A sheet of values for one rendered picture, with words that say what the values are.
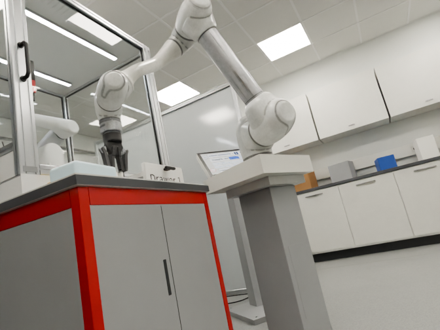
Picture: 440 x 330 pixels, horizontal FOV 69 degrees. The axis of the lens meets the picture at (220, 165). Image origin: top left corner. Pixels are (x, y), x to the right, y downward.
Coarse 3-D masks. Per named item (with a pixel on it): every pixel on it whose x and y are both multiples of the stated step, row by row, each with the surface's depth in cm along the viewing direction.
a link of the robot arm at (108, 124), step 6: (102, 120) 131; (108, 120) 131; (114, 120) 132; (120, 120) 135; (102, 126) 132; (108, 126) 130; (114, 126) 131; (120, 126) 134; (102, 132) 132; (120, 132) 136
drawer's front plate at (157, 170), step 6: (144, 162) 139; (144, 168) 138; (150, 168) 141; (156, 168) 146; (162, 168) 150; (180, 168) 163; (144, 174) 138; (156, 174) 144; (162, 174) 148; (168, 174) 153; (174, 174) 157; (180, 174) 162; (168, 180) 151; (174, 180) 156; (180, 180) 160
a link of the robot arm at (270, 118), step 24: (192, 0) 138; (192, 24) 142; (216, 24) 147; (216, 48) 143; (240, 72) 143; (240, 96) 146; (264, 96) 140; (264, 120) 138; (288, 120) 135; (264, 144) 150
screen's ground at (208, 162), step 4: (224, 152) 252; (224, 156) 247; (204, 160) 239; (208, 160) 239; (212, 160) 240; (216, 160) 241; (220, 160) 241; (224, 160) 242; (208, 164) 235; (212, 164) 236; (220, 168) 233; (212, 172) 227; (216, 172) 228; (220, 172) 229
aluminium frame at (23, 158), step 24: (72, 0) 178; (24, 24) 146; (144, 48) 231; (24, 72) 139; (24, 96) 135; (24, 120) 132; (24, 144) 129; (0, 168) 132; (24, 168) 126; (48, 168) 136
